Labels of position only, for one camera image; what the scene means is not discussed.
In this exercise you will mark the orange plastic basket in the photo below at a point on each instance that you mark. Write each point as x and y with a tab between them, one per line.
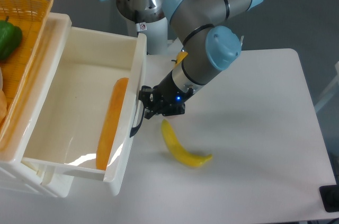
31	17

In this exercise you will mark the yellow toy banana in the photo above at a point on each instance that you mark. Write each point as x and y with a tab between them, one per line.
178	151

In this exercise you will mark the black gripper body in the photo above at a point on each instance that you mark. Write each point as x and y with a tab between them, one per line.
169	99

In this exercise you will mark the green toy bell pepper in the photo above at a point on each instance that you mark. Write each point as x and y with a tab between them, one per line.
11	37

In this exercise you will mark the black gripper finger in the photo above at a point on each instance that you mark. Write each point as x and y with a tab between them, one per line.
148	96
150	112

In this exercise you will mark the yellow toy bell pepper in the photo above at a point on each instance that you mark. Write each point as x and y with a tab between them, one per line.
180	56

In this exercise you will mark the white top drawer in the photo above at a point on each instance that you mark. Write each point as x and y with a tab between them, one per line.
66	135

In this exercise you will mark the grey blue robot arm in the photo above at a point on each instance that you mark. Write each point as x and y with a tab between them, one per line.
210	49

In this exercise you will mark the black device at table edge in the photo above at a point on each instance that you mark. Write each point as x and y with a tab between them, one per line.
329	196

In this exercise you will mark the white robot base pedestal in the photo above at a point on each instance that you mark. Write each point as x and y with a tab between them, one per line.
148	22

